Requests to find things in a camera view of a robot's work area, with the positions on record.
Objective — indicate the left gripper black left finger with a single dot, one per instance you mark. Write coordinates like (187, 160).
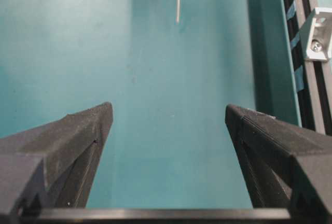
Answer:
(54, 165)

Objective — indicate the silver corner bracket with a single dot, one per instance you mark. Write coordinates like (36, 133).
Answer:
(315, 35)

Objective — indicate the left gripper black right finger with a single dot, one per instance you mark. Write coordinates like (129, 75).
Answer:
(284, 165)

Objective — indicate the black aluminium extrusion frame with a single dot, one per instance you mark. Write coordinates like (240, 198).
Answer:
(312, 78)

